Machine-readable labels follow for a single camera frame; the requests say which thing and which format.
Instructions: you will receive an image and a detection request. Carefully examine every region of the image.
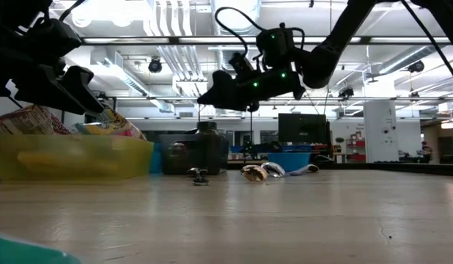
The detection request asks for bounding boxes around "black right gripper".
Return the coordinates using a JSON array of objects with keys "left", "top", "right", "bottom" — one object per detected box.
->
[{"left": 196, "top": 69, "right": 306, "bottom": 111}]

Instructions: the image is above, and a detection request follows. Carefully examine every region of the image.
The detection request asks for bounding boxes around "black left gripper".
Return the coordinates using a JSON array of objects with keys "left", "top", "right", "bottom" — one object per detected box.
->
[{"left": 0, "top": 17, "right": 106, "bottom": 115}]

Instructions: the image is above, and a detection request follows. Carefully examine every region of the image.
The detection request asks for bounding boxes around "red white ramen packet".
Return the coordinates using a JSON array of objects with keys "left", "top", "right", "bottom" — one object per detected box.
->
[{"left": 0, "top": 104, "right": 72, "bottom": 136}]

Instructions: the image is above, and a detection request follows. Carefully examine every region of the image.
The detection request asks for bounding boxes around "yellow blue-edged ramen packet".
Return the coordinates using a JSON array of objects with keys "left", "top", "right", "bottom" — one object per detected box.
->
[{"left": 74, "top": 108, "right": 147, "bottom": 141}]

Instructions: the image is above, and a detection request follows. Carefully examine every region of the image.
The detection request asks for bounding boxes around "green-handled gold spoon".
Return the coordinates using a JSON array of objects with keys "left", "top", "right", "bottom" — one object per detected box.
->
[{"left": 240, "top": 164, "right": 268, "bottom": 183}]

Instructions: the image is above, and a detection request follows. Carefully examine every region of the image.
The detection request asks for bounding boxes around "plain silver spoon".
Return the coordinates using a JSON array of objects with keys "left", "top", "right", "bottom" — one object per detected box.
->
[{"left": 186, "top": 166, "right": 211, "bottom": 187}]

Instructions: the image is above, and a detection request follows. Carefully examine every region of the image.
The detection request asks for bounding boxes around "purple-handled silver spoon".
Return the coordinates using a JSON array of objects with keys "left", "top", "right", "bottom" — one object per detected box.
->
[{"left": 289, "top": 164, "right": 320, "bottom": 177}]

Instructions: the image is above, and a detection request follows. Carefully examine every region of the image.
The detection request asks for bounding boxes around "teal striped-handle spoon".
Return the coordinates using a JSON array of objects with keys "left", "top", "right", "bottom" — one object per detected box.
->
[{"left": 0, "top": 231, "right": 82, "bottom": 264}]

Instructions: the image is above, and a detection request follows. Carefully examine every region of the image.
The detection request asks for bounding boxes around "yellow translucent plastic bin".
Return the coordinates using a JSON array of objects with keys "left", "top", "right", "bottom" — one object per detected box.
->
[{"left": 0, "top": 133, "right": 155, "bottom": 181}]

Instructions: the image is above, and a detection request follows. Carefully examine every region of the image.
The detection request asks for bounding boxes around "black computer monitor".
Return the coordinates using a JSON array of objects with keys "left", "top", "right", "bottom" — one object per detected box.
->
[{"left": 277, "top": 112, "right": 332, "bottom": 162}]

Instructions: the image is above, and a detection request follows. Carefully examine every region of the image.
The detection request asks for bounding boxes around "grey translucent plastic bin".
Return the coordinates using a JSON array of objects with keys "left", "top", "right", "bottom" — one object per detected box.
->
[{"left": 155, "top": 133, "right": 230, "bottom": 175}]

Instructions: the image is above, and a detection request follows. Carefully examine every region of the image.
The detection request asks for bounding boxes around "blue plastic bowl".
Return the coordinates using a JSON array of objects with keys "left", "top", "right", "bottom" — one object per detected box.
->
[{"left": 266, "top": 151, "right": 312, "bottom": 172}]

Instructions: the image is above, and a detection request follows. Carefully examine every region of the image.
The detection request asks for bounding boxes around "blue plastic bin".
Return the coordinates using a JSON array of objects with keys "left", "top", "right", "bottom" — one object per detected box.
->
[{"left": 149, "top": 142, "right": 161, "bottom": 174}]

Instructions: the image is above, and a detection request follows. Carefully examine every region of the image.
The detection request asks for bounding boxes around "potted plant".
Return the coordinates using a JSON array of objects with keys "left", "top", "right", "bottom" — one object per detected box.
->
[{"left": 334, "top": 136, "right": 345, "bottom": 162}]

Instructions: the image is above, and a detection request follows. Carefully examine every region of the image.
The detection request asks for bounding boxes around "red storage shelf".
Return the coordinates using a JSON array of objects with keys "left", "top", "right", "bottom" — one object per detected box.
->
[{"left": 345, "top": 137, "right": 367, "bottom": 163}]

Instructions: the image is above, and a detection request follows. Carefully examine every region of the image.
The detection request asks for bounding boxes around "white pillar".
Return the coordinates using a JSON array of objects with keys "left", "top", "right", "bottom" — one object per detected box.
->
[{"left": 362, "top": 99, "right": 399, "bottom": 164}]

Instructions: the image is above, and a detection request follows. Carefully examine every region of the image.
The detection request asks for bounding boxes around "person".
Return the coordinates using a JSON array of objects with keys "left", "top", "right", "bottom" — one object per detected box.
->
[{"left": 419, "top": 141, "right": 435, "bottom": 162}]

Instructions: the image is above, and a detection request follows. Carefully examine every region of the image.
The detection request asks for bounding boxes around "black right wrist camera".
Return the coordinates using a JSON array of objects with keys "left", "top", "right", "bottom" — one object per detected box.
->
[{"left": 228, "top": 53, "right": 255, "bottom": 80}]

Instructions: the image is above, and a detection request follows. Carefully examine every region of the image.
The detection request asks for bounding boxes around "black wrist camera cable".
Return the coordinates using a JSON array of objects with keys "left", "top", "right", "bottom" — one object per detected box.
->
[{"left": 214, "top": 6, "right": 268, "bottom": 56}]

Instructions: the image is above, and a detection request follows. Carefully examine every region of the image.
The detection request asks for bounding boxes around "silver ventilation duct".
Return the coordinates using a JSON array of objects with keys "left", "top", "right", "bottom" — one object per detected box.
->
[{"left": 210, "top": 0, "right": 262, "bottom": 36}]

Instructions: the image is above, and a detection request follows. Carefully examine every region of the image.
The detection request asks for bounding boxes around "orange-handled silver spoon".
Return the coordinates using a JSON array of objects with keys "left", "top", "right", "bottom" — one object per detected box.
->
[{"left": 261, "top": 161, "right": 286, "bottom": 178}]

